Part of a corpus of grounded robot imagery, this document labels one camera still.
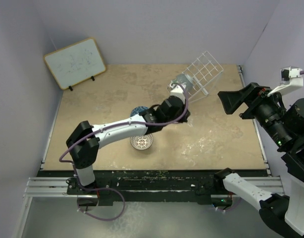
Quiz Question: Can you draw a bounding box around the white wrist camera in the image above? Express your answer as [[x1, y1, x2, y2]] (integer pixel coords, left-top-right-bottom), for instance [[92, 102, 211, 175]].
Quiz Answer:
[[169, 80, 188, 104], [267, 66, 304, 97]]

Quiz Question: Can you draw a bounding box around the white wire dish rack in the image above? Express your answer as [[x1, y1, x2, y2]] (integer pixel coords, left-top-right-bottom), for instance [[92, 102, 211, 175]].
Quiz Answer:
[[182, 51, 224, 102]]

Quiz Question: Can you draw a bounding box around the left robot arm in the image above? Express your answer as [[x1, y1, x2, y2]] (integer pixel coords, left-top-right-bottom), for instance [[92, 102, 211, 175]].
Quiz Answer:
[[66, 96, 190, 194]]

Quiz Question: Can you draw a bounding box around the aluminium frame rail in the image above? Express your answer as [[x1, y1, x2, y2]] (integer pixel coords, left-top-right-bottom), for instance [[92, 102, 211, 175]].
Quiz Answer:
[[22, 176, 80, 198]]

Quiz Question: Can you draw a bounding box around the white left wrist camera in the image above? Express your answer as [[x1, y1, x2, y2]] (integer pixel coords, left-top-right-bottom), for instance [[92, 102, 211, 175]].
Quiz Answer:
[[169, 80, 188, 104]]

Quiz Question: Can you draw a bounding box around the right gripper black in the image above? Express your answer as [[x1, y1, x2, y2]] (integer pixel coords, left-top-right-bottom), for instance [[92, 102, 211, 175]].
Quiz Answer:
[[217, 79, 292, 147]]

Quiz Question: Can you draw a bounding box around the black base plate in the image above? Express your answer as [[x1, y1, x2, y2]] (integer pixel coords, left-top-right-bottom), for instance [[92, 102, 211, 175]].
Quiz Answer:
[[37, 170, 232, 207]]

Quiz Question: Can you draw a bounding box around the small whiteboard yellow frame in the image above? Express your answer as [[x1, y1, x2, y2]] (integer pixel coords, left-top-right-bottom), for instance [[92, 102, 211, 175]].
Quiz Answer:
[[44, 38, 106, 90]]

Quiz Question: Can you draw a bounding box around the blue floral pattern bowl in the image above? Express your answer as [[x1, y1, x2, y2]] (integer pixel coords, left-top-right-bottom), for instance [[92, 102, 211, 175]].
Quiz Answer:
[[130, 106, 148, 117]]

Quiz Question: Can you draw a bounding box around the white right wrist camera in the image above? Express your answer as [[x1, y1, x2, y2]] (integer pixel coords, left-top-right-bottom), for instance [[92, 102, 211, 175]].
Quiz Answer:
[[267, 66, 304, 97]]

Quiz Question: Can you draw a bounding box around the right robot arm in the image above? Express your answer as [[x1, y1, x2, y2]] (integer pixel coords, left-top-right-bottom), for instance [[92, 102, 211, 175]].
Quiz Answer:
[[213, 83, 304, 238]]

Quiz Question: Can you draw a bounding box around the brown wheel pattern bowl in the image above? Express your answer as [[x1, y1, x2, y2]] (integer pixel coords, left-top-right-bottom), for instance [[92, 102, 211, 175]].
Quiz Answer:
[[130, 134, 153, 150]]

